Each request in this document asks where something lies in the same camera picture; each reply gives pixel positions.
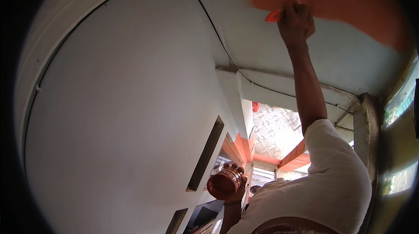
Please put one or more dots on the person's left hand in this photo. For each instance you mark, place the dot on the person's left hand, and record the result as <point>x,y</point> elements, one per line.
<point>241,192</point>

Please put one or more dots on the person's right hand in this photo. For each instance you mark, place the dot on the person's right hand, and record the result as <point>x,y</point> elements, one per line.
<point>296,24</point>

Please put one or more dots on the person's left fingers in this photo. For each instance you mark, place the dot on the person's left fingers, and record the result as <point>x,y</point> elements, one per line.
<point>235,168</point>

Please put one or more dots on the person's right fingers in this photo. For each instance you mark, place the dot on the person's right fingers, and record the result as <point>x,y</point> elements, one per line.
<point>299,4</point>

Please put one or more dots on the plastic cup of orange paint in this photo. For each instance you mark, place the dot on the plastic cup of orange paint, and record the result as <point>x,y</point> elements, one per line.
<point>224,183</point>

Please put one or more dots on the louvred window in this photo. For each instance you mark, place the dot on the louvred window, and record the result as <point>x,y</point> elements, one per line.
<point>263,175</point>

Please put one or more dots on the dark cabinet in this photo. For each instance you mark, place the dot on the dark cabinet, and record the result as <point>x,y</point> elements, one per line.
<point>204,216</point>

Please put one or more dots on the orange roof panel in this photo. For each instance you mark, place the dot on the orange roof panel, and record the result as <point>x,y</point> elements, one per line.
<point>294,158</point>

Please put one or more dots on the red crate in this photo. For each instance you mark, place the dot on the red crate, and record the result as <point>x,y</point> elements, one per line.
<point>255,106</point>

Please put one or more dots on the person's body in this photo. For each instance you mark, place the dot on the person's body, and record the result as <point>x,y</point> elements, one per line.
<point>314,188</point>

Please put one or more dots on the glass window with frame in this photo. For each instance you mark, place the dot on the glass window with frame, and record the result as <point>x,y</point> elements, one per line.
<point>401,135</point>

